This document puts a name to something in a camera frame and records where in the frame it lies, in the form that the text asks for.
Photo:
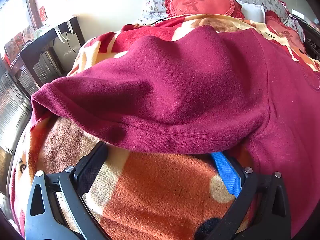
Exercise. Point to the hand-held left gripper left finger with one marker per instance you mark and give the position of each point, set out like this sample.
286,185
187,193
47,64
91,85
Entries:
92,165

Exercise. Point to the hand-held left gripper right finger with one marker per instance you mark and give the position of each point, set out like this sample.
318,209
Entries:
226,172

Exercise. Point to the maroon sweater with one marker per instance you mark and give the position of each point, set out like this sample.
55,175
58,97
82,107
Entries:
187,80

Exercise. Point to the orange printed blanket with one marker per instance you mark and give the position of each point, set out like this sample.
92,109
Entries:
155,192

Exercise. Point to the dark wooden desk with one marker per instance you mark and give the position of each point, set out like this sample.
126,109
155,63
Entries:
32,52

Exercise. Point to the white ribbon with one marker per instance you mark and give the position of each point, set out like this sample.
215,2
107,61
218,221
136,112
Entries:
60,31

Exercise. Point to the red printed box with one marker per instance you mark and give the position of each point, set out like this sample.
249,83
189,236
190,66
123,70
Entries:
18,42

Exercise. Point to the red ruffled pillow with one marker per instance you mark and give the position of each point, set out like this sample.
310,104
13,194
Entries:
282,31

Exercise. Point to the dark carved headboard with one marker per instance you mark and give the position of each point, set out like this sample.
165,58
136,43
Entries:
308,33

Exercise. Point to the red heart-shaped pillow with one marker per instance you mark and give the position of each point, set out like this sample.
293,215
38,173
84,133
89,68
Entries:
200,0

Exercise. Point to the red wall sticker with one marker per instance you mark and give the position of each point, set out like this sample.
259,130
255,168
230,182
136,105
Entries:
43,13

